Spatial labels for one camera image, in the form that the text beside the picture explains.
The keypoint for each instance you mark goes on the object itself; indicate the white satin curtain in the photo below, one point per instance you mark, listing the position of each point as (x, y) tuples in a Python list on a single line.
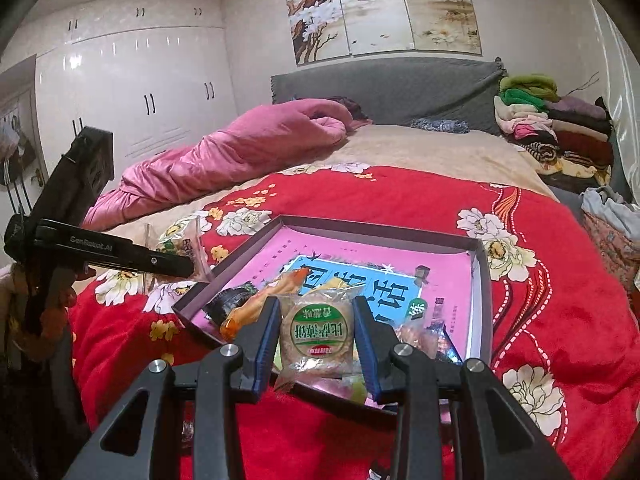
[(620, 110)]

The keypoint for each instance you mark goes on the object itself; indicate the grey headboard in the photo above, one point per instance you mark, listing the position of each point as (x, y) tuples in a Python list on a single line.
[(400, 90)]

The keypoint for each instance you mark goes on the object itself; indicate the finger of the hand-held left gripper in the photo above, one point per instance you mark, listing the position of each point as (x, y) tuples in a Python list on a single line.
[(165, 262)]

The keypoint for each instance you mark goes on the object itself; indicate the gold triangular snack packet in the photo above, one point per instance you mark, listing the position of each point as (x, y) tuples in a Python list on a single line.
[(332, 287)]

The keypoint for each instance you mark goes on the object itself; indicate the floral wall painting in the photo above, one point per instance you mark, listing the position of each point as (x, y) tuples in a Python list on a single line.
[(385, 10)]

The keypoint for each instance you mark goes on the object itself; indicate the pink patterned cloth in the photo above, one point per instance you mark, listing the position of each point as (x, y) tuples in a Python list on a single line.
[(610, 255)]

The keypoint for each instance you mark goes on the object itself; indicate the pink book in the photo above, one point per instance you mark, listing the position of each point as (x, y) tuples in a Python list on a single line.
[(380, 270)]

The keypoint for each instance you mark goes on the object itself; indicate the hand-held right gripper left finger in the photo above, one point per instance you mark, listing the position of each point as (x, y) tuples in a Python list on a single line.
[(265, 350)]

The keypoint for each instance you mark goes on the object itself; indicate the person's left hand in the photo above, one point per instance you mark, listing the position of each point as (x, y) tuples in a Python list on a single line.
[(60, 305)]

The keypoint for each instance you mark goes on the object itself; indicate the framed wall picture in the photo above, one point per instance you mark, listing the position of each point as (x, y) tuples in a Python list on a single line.
[(17, 125)]

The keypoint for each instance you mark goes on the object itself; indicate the beige bed sheet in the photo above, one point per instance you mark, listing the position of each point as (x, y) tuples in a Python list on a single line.
[(425, 150)]

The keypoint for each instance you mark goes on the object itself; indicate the pink quilt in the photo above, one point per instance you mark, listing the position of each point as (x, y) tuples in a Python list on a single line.
[(225, 155)]

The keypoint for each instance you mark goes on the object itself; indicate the dark cardboard box tray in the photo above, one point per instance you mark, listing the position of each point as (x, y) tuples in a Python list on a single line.
[(480, 300)]

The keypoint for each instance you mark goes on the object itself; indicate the green label round pastry packet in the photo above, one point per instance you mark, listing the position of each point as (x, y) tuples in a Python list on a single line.
[(315, 340)]

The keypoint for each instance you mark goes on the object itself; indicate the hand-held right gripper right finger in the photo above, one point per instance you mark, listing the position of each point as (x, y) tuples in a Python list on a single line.
[(372, 360)]

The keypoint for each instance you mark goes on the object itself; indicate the clear packet with round cookie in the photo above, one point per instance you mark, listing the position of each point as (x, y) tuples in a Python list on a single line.
[(420, 335)]

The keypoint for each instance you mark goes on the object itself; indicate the orange rice cracker packet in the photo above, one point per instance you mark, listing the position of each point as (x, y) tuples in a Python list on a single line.
[(260, 305)]

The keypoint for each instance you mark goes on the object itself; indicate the blue snack packet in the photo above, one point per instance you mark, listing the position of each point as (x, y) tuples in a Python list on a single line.
[(452, 352)]

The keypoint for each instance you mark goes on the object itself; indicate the pale blue cloth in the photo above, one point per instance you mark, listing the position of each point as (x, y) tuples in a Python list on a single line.
[(610, 210)]

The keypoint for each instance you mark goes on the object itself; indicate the black snack packet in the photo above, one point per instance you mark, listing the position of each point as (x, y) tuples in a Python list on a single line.
[(230, 305)]

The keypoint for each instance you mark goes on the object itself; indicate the clear packet with yellow pastry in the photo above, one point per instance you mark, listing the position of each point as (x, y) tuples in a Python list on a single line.
[(175, 242)]

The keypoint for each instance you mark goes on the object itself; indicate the stack of folded clothes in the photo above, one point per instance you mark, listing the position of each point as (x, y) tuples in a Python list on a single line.
[(555, 125)]

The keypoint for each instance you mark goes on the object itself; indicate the red floral blanket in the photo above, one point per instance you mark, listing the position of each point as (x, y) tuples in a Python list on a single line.
[(550, 310)]

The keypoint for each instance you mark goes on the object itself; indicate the green-ended pastry packet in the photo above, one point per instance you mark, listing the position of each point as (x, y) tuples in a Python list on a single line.
[(357, 390)]

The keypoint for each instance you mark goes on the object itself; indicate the dark purple pillow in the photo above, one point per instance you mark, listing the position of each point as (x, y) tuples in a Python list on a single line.
[(357, 110)]

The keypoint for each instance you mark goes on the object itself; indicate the white wardrobe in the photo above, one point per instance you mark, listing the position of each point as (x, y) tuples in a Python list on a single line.
[(150, 70)]

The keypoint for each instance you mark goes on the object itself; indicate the blue patterned cloth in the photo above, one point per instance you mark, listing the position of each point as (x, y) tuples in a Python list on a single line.
[(440, 125)]

